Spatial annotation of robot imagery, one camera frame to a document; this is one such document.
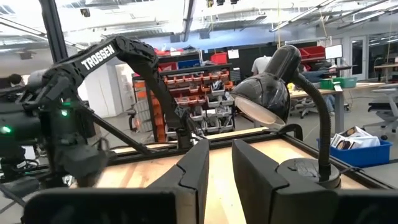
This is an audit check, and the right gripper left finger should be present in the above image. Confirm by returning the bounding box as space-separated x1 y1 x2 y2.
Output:
147 138 211 224

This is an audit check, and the storage rack with small bins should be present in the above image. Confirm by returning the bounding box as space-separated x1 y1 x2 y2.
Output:
132 62 236 143

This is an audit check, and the background work table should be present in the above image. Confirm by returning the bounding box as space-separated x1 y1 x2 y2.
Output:
289 81 386 134

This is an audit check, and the black gooseneck desk lamp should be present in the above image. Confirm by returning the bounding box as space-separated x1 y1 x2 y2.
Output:
231 45 341 189

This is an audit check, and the red plastic bin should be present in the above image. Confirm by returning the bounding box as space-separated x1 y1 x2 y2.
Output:
210 52 228 65

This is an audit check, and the green plastic bin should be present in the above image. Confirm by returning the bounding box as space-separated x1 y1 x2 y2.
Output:
319 77 358 90

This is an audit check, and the white computer monitor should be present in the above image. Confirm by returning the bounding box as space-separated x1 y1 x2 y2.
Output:
325 44 344 60

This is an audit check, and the person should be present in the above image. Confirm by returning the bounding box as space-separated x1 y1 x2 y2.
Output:
0 73 23 90
251 55 274 76

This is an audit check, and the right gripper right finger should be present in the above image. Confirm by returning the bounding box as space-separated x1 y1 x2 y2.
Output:
231 138 338 224

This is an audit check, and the stack of magazines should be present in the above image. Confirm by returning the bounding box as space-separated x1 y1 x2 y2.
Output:
330 126 381 151

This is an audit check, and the office chair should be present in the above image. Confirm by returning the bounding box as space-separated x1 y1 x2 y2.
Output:
363 88 398 141

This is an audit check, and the blue plastic bin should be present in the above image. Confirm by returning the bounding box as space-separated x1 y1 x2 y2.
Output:
317 136 393 169

